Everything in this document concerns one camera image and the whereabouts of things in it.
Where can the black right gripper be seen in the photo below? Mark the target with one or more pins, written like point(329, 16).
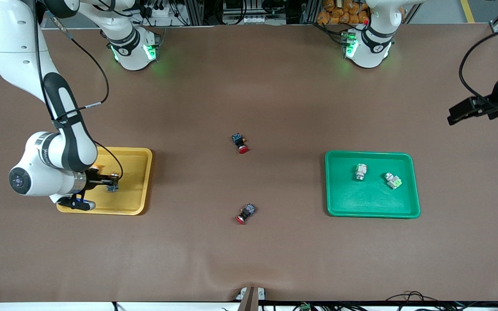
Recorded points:
point(93, 179)

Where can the yellow black push button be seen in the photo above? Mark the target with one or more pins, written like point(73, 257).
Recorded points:
point(95, 167)
point(113, 188)

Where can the white green push button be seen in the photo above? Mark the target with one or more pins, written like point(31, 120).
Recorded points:
point(392, 181)
point(360, 172)

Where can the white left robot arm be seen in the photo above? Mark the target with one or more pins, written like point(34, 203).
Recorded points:
point(368, 54)

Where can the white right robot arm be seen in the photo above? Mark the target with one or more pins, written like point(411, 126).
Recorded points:
point(11, 39)

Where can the yellow plastic tray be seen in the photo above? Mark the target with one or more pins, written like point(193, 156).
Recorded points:
point(132, 190)

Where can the green plastic tray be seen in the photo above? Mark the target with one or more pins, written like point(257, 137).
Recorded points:
point(370, 198)

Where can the red black push button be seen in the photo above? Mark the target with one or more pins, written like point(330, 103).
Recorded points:
point(239, 140)
point(247, 211)

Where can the orange bagged items pile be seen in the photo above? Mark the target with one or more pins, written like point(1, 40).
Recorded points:
point(342, 11)

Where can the brown table mat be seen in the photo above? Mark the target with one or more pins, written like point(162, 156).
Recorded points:
point(249, 86)

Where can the white power strip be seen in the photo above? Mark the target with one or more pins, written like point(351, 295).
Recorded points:
point(162, 11)

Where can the metal table clamp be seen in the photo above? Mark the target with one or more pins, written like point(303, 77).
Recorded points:
point(251, 298)

